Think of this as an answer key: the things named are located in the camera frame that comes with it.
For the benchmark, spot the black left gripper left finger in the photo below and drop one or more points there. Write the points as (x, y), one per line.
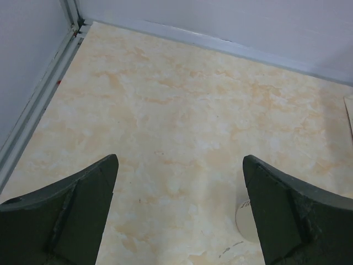
(61, 223)

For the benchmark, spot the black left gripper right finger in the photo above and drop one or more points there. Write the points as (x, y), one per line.
(296, 222)

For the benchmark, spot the white opaque lotion bottle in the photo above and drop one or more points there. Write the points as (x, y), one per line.
(245, 222)

